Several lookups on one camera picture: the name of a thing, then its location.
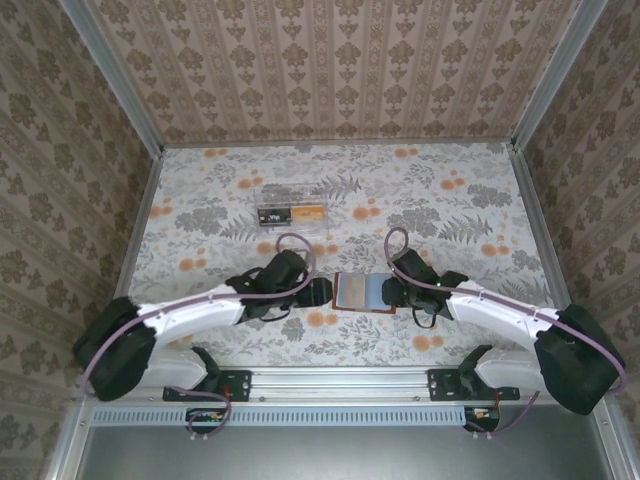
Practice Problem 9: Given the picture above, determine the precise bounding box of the white slotted cable duct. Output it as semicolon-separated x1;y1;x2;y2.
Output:
92;405;504;427

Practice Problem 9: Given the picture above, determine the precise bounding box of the clear plastic box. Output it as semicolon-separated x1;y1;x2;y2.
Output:
253;183;332;240

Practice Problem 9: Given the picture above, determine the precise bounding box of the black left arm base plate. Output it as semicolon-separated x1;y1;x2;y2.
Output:
163;368;252;402

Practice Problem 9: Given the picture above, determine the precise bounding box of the floral patterned table cover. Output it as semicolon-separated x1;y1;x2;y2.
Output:
107;144;576;369

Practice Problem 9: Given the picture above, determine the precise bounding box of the cream card with grey stripe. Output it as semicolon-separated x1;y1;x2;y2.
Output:
346;276;368;307

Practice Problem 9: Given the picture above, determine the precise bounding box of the thin black right gripper cable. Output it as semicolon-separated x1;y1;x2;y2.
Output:
411;303;437;330

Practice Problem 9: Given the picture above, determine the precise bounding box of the orange card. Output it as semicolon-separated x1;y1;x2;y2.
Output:
290;205;324;224

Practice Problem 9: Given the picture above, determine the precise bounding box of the short aluminium frame post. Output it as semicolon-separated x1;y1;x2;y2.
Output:
43;399;94;480
592;399;640;480

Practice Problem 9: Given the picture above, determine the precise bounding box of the grey metal panel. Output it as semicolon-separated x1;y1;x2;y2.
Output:
74;423;621;480

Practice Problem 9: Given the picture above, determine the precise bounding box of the thin aluminium table edge rail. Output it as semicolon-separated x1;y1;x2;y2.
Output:
509;144;581;321
94;147;166;369
160;141;516;151

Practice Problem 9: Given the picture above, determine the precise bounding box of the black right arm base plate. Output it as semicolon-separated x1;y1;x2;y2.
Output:
427;368;521;402

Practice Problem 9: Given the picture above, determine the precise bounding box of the black connector box with wires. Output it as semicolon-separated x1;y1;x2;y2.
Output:
185;407;225;427
463;406;501;432

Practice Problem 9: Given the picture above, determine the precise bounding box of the black card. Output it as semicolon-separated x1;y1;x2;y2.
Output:
257;206;293;225

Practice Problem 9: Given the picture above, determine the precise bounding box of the wide aluminium base rail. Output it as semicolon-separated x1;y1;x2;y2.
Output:
74;365;616;405

